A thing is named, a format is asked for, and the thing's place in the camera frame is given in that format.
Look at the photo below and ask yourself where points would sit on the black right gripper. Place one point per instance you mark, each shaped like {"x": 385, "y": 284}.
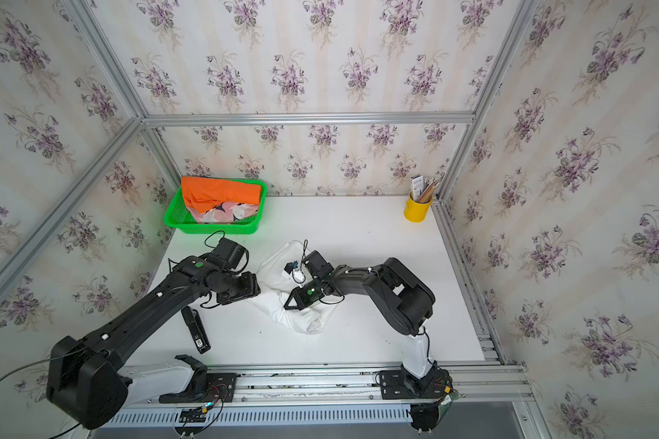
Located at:
{"x": 298, "y": 303}

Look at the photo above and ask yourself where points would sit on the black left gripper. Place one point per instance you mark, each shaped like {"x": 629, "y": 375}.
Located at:
{"x": 252, "y": 288}

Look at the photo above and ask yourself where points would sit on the white cloth garment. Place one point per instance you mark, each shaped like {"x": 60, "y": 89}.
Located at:
{"x": 275, "y": 288}

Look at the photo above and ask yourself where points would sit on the pink shark print shorts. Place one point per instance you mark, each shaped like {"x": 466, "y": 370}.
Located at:
{"x": 227, "y": 212}

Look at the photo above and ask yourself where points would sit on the orange shorts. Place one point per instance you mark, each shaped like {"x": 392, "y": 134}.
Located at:
{"x": 203, "y": 195}

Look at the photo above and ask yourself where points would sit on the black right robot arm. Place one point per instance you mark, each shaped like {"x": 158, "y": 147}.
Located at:
{"x": 405, "y": 302}

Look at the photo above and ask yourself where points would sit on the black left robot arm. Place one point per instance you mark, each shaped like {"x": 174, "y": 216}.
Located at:
{"x": 88, "y": 378}

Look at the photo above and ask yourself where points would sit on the black remote-like device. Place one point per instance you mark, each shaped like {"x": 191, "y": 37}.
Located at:
{"x": 193, "y": 322}

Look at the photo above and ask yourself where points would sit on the green plastic basket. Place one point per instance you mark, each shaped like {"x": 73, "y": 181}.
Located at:
{"x": 178, "y": 217}

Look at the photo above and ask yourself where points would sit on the yellow pen cup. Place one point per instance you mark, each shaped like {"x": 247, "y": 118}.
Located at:
{"x": 416, "y": 212}

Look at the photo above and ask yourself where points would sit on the small green-lit circuit board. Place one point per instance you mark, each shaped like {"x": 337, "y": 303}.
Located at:
{"x": 193, "y": 416}

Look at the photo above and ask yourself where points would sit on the pencils in cup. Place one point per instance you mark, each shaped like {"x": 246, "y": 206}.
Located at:
{"x": 422, "y": 188}

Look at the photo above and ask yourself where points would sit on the aluminium front rail frame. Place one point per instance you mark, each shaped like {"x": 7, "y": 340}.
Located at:
{"x": 337, "y": 396}

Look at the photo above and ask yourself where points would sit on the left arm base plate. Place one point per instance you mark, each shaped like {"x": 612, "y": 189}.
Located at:
{"x": 203, "y": 385}

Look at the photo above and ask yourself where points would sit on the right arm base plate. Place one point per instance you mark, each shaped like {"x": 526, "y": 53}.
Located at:
{"x": 399, "y": 384}

